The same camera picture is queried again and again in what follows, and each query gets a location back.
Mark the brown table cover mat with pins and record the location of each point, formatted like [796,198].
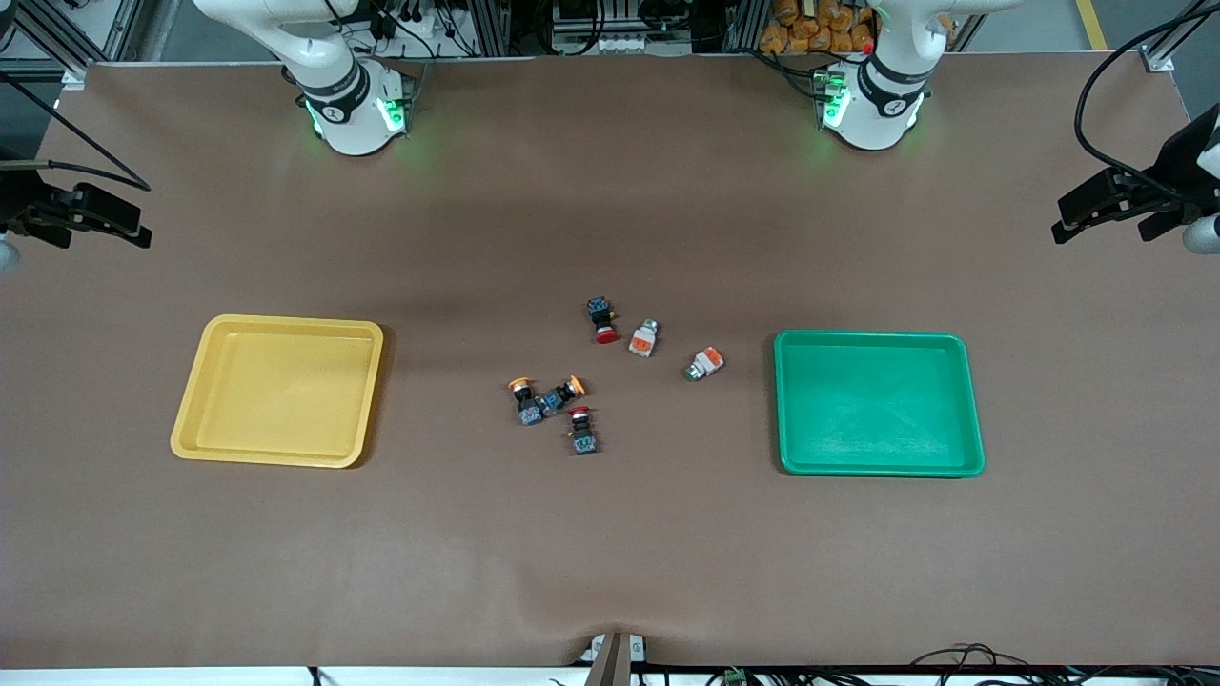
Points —
[610,191]

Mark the power strip with black plugs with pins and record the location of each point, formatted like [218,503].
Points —
[410,19]

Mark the green plastic tray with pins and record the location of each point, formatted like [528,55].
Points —
[877,405]

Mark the green button white orange body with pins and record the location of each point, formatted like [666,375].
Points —
[705,363]
[644,338]

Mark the green terminal connector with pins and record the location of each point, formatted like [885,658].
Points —
[734,676]

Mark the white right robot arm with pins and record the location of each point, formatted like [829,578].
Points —
[348,105]

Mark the white power strip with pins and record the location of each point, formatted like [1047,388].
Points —
[610,43]

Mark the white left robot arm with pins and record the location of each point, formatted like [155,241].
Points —
[872,105]

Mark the metal table clamp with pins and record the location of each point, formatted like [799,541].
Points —
[615,657]

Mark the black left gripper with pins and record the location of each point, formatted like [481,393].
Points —
[1170,164]

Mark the yellow plastic tray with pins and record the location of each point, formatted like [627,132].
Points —
[276,391]

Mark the pile of orange packets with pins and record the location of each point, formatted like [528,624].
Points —
[810,24]

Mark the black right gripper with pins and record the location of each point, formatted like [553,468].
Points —
[21,205]

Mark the yellow mushroom push button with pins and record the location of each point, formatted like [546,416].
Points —
[560,395]
[527,405]

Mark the aluminium frame post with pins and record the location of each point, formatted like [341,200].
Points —
[496,24]

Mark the red mushroom push button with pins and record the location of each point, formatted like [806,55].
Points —
[582,433]
[601,319]

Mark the metal corner bracket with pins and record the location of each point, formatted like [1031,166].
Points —
[1158,57]

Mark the aluminium frame rails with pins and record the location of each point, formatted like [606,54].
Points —
[43,33]

